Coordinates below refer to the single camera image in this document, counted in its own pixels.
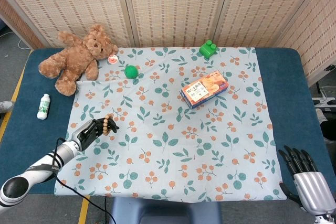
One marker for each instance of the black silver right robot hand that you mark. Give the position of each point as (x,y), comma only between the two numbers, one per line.
(312,190)

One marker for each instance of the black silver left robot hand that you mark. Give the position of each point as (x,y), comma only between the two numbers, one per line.
(86,134)

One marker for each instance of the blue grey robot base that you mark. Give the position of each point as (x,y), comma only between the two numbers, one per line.
(168,212)

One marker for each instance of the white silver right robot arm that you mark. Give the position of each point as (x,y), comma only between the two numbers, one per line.
(325,218)

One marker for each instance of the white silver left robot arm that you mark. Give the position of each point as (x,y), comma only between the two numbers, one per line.
(34,172)

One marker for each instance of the white green small bottle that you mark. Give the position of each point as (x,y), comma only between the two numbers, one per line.
(43,107)

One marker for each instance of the brown teddy bear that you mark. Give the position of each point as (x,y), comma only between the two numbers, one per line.
(76,61)

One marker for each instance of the green ball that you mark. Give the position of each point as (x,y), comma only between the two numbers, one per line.
(131,72)

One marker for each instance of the floral leaf berry tablecloth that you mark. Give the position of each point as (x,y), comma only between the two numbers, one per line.
(168,134)

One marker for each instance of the grey shoe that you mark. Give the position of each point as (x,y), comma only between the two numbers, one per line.
(5,106)

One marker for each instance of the blue orange biscuit box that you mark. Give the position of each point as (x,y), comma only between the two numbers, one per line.
(203,90)

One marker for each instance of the woven folding screen panel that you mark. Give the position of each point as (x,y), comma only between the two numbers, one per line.
(312,35)
(65,3)
(15,22)
(265,9)
(176,9)

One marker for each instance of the green frog toy block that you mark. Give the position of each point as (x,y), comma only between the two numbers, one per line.
(208,50)

